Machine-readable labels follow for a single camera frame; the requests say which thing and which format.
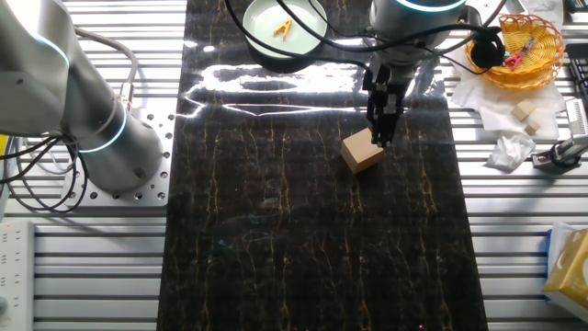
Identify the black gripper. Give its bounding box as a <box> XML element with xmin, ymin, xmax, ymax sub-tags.
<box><xmin>361</xmin><ymin>62</ymin><xmax>413</xmax><ymax>149</ymax></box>

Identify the large wooden block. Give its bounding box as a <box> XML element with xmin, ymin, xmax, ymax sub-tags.
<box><xmin>340</xmin><ymin>127</ymin><xmax>385</xmax><ymax>176</ymax></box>

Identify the medium wooden block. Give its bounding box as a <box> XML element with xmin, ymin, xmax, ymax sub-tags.
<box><xmin>511</xmin><ymin>99</ymin><xmax>537</xmax><ymax>122</ymax></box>

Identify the white paper towel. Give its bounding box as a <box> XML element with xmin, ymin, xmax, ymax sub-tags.
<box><xmin>443</xmin><ymin>40</ymin><xmax>566</xmax><ymax>142</ymax></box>

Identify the crumpled white plastic wrap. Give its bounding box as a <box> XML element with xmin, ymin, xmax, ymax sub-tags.
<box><xmin>486</xmin><ymin>132</ymin><xmax>537</xmax><ymax>174</ymax></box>

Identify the yellow clothespin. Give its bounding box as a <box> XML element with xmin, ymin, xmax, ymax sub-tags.
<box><xmin>273</xmin><ymin>17</ymin><xmax>294</xmax><ymax>41</ymax></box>

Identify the black marble pattern mat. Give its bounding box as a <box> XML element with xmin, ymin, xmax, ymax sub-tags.
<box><xmin>155</xmin><ymin>0</ymin><xmax>489</xmax><ymax>331</ymax></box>

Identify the red clothespin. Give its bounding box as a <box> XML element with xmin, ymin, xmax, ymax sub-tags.
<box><xmin>503</xmin><ymin>51</ymin><xmax>526</xmax><ymax>71</ymax></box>

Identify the orange wicker basket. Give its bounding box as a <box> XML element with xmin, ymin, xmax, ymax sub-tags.
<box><xmin>464</xmin><ymin>13</ymin><xmax>566</xmax><ymax>91</ymax></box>

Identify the white crumpled paper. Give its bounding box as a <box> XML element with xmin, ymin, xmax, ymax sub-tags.
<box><xmin>521</xmin><ymin>0</ymin><xmax>565</xmax><ymax>31</ymax></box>

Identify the black keyboard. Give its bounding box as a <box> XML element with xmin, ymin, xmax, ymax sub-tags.
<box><xmin>565</xmin><ymin>43</ymin><xmax>588</xmax><ymax>106</ymax></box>

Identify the yellow tissue box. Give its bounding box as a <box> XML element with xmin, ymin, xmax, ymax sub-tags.
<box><xmin>541</xmin><ymin>222</ymin><xmax>588</xmax><ymax>323</ymax></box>

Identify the white power strip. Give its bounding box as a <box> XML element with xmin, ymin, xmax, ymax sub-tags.
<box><xmin>0</xmin><ymin>220</ymin><xmax>37</xmax><ymax>331</ymax></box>

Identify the black camera cable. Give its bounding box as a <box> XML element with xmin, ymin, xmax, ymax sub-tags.
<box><xmin>274</xmin><ymin>0</ymin><xmax>504</xmax><ymax>52</ymax></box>

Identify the black round camera unit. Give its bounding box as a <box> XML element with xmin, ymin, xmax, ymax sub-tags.
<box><xmin>469</xmin><ymin>26</ymin><xmax>506</xmax><ymax>70</ymax></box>

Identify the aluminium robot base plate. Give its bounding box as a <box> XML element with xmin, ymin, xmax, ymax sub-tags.
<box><xmin>62</xmin><ymin>108</ymin><xmax>176</xmax><ymax>208</ymax></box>

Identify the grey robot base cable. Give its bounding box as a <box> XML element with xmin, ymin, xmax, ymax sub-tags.
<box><xmin>73</xmin><ymin>27</ymin><xmax>140</xmax><ymax>112</ymax></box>

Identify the black cable bundle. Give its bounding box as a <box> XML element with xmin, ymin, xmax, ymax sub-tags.
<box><xmin>0</xmin><ymin>131</ymin><xmax>89</xmax><ymax>215</ymax></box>

